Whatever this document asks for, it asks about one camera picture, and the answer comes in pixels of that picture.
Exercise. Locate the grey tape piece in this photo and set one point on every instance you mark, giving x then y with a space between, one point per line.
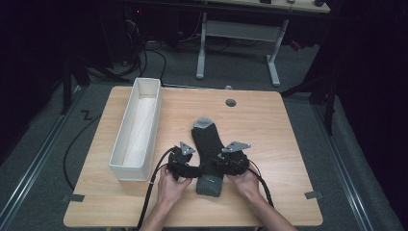
313 195
75 198

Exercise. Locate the metal floor rail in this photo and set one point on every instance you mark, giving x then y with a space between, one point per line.
343 170
38 154

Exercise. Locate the grey and black sock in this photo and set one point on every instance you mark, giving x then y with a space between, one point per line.
207 141

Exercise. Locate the black metal stand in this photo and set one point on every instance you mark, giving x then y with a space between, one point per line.
69 83
327 102

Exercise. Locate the person's right hand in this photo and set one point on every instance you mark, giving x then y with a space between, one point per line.
248 184

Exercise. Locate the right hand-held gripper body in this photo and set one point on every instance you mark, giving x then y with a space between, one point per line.
235 162

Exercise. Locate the person's left hand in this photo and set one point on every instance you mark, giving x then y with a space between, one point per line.
170 189

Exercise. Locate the wooden desk with white frame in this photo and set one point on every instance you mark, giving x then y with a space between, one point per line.
240 30

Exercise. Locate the grey table grommet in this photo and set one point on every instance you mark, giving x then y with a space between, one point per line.
230 103

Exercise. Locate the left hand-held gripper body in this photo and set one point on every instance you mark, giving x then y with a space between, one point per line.
179 160

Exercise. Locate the white rectangular box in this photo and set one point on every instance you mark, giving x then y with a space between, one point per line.
141 128

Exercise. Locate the small red object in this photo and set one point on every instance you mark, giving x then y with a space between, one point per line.
295 45

